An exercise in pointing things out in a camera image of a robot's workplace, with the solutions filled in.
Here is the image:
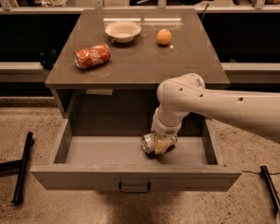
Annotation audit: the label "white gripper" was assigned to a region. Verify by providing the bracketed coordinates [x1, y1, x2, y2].
[150, 115, 181, 155]

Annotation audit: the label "silver green 7up can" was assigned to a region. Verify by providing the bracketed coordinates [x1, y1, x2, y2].
[141, 133, 177, 155]

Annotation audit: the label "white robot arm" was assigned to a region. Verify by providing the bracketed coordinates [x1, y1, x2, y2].
[151, 74, 280, 144]

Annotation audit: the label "open grey top drawer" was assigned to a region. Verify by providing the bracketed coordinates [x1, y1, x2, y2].
[30, 91, 243, 192]

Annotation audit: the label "grey counter cabinet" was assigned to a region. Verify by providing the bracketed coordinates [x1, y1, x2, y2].
[46, 7, 230, 113]

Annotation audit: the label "red cola can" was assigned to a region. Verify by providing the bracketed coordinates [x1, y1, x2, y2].
[73, 44, 110, 70]

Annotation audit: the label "orange fruit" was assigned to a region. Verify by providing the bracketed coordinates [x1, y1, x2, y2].
[156, 29, 172, 46]

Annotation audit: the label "white bowl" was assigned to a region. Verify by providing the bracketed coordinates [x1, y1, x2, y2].
[105, 21, 141, 43]

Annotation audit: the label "black stand leg right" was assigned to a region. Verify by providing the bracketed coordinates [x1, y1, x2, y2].
[260, 165, 280, 212]

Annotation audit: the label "black stand leg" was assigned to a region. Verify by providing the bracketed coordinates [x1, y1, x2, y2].
[260, 165, 280, 212]
[0, 132, 35, 205]

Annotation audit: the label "black stand leg left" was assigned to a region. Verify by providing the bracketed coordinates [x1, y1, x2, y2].
[0, 132, 35, 205]

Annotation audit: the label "black clamp object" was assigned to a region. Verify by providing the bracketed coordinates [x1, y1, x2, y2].
[39, 49, 57, 70]

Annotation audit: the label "black drawer handle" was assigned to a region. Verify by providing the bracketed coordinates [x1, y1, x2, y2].
[119, 182, 150, 193]

